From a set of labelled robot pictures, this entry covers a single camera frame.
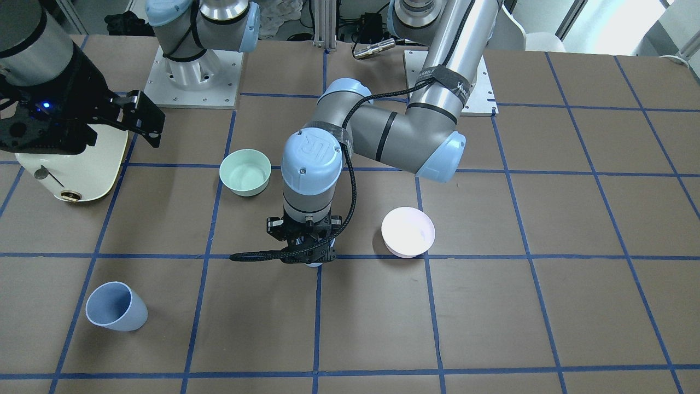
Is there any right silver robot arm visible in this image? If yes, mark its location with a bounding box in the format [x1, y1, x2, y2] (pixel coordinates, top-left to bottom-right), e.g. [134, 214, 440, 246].
[1, 1, 260, 155]

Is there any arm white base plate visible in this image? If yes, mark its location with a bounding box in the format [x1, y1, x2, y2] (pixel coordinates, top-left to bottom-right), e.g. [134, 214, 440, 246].
[404, 50, 499, 117]
[144, 48, 243, 109]

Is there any blue cup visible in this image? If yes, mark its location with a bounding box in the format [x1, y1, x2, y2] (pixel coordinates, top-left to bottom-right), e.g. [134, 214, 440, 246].
[85, 281, 148, 332]
[306, 239, 337, 267]

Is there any cream kitchen appliance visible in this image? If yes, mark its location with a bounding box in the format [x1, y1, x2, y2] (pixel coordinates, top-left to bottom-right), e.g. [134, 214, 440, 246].
[15, 124, 128, 202]

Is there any silver cylindrical connector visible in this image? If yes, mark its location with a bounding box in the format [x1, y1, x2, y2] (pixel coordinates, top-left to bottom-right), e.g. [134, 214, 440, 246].
[352, 38, 396, 60]

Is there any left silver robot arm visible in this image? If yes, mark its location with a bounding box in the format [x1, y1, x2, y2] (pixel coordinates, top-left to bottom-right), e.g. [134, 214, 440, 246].
[230, 1, 503, 265]

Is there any white chair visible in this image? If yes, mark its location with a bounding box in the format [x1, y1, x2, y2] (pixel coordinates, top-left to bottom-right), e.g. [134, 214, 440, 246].
[487, 5, 567, 53]

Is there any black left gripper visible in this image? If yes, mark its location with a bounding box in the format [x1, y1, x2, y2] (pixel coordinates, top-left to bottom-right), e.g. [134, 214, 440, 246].
[266, 215, 342, 264]

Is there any green bowl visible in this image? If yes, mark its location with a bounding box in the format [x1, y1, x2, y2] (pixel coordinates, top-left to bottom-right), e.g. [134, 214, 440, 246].
[218, 149, 272, 197]

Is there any aluminium frame post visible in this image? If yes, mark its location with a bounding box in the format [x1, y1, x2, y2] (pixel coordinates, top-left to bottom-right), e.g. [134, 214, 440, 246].
[312, 0, 338, 53]

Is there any pink bowl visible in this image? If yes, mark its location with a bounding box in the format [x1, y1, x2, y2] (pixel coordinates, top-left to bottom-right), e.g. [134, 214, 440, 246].
[381, 207, 436, 258]

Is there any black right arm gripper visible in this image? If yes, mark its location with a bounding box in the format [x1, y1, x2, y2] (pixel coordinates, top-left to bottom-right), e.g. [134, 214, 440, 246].
[1, 47, 166, 155]

